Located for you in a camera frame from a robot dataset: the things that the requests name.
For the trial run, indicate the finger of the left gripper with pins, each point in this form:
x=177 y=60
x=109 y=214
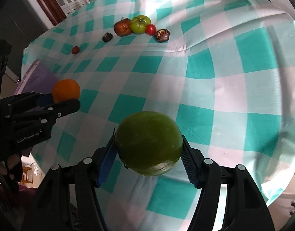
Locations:
x=50 y=111
x=25 y=101

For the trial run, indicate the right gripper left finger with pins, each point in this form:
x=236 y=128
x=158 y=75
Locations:
x=51 y=205

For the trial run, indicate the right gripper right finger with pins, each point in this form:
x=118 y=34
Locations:
x=244 y=207

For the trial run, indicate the orange tangerine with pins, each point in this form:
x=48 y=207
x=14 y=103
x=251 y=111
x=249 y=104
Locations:
x=66 y=89

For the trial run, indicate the green round fruit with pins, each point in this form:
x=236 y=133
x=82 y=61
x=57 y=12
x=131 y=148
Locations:
x=150 y=143

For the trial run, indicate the dark brown wrinkled fruit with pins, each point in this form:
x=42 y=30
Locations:
x=162 y=35

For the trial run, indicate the operator hand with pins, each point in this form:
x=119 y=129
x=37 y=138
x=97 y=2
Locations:
x=11 y=172

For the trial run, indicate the purple cardboard box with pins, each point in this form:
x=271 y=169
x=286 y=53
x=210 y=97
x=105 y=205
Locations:
x=38 y=78

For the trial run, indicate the small dark brown fruit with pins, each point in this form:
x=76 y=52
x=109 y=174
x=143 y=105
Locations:
x=107 y=37

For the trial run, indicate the dark red wrinkled apple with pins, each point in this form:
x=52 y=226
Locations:
x=122 y=27

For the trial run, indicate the large green tomato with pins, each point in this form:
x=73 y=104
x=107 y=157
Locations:
x=139 y=24

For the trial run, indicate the small red cherry tomato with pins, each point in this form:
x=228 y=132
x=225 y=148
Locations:
x=151 y=29

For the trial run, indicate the teal white checkered tablecloth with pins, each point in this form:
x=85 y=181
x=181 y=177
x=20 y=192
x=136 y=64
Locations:
x=226 y=76

